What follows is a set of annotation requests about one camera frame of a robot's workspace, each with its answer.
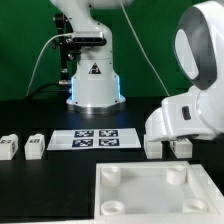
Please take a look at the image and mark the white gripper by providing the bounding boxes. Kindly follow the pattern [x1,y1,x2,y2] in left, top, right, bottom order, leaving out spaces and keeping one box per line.
[144,87,201,143]

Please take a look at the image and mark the white square tabletop tray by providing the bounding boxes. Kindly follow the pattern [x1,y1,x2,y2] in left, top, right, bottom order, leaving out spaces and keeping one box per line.
[94,161,224,224]

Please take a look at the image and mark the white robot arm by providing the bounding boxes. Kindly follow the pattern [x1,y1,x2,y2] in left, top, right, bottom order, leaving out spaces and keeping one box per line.
[50,0,224,142]

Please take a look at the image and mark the white marker sheet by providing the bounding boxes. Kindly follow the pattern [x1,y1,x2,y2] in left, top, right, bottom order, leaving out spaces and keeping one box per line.
[47,128,141,150]

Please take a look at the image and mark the white L-shaped obstacle wall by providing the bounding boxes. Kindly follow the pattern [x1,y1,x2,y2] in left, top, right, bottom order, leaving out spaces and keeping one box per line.
[187,164,224,220]

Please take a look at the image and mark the grey cable right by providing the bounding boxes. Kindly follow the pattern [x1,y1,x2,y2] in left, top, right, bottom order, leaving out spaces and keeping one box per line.
[119,0,171,97]

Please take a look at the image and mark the black cables at base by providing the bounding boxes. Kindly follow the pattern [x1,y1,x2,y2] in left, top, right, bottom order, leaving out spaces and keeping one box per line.
[26,81,73,100]

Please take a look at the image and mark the black camera stand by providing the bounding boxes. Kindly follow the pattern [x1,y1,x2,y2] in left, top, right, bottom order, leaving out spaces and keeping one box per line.
[52,13,81,87]

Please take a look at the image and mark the white cable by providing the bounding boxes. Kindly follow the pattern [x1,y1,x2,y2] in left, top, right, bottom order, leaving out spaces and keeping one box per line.
[25,33,74,97]

